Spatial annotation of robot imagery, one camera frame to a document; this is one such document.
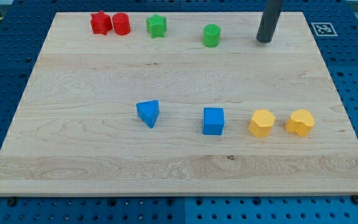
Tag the green star block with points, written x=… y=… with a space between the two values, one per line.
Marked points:
x=156 y=25

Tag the red star block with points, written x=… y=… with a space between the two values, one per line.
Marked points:
x=100 y=23

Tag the blue triangle block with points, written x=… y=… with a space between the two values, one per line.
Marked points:
x=148 y=112

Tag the blue cube block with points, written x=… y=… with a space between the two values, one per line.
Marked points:
x=213 y=121

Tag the yellow hexagon block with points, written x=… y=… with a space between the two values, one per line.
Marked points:
x=261 y=124

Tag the green cylinder block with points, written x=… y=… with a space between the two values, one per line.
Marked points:
x=211 y=35

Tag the light wooden board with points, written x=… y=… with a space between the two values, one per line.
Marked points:
x=76 y=131

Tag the red cylinder block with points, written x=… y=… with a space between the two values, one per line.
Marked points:
x=121 y=23

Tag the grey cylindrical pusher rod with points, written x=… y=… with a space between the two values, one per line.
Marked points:
x=269 y=21

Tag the white fiducial marker tag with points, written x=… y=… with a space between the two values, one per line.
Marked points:
x=324 y=29

